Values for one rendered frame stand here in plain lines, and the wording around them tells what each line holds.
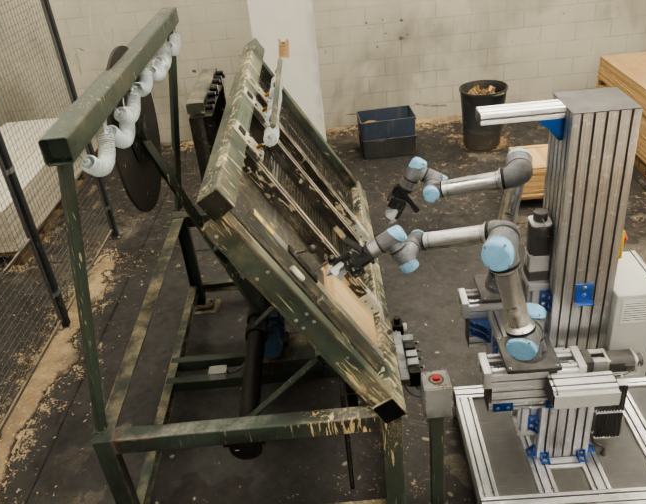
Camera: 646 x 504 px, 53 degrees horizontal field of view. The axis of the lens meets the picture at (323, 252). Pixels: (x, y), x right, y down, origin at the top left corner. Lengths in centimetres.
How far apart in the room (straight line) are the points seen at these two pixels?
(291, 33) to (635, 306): 443
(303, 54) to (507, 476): 441
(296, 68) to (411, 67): 195
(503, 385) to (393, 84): 568
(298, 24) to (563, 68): 347
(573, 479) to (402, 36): 567
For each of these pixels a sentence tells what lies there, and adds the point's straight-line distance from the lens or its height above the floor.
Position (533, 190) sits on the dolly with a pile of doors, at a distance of 613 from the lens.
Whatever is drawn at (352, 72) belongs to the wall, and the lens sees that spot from 806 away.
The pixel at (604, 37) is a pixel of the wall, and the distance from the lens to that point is 859.
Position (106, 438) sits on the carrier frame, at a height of 79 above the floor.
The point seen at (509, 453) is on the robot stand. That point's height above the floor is 21.
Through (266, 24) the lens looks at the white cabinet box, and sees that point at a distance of 651.
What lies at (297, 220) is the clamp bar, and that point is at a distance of 304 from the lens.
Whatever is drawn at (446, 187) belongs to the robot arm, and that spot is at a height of 158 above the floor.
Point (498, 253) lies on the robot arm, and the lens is 243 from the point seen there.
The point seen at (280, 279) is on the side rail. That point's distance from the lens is 248.
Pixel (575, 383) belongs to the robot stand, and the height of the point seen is 96.
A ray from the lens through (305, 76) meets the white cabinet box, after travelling 661.
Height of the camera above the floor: 291
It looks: 31 degrees down
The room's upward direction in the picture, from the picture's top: 7 degrees counter-clockwise
